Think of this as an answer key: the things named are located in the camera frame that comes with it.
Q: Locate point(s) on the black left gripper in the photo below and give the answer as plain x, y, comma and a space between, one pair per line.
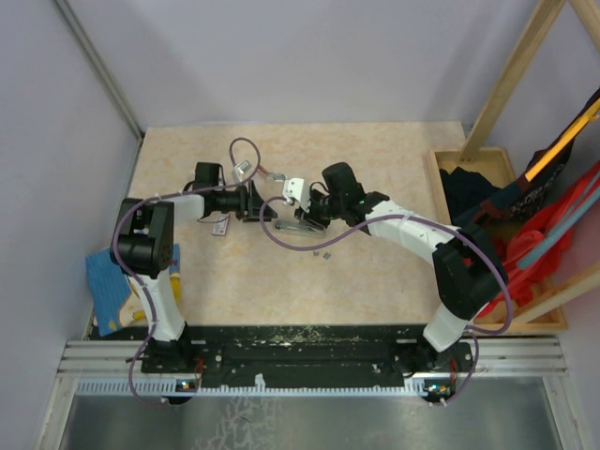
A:
250, 203

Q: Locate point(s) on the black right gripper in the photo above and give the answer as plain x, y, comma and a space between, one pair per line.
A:
310, 217

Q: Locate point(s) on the black grey large stapler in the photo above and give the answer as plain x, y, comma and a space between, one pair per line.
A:
297, 228

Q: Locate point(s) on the pink white mini stapler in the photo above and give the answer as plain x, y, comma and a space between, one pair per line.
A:
274, 176

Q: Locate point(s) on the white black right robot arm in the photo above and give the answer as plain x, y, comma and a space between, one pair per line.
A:
468, 271

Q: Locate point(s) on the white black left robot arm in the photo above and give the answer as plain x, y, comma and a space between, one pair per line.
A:
143, 240

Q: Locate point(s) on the red white staple box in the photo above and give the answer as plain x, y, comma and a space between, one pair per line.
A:
220, 226

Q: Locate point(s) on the dark patterned cloth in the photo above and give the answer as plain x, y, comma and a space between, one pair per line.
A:
471, 198

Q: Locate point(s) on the blue yellow cartoon cloth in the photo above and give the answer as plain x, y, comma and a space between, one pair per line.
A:
120, 301

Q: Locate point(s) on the red cloth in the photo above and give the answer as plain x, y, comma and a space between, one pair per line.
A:
544, 244

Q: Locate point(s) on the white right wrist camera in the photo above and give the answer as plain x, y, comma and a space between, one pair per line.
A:
296, 192

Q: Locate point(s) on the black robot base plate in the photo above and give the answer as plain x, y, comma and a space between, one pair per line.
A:
306, 356

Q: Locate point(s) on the aluminium rail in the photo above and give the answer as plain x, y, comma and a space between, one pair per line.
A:
103, 368

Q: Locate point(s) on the wooden frame beam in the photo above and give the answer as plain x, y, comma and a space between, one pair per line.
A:
535, 31

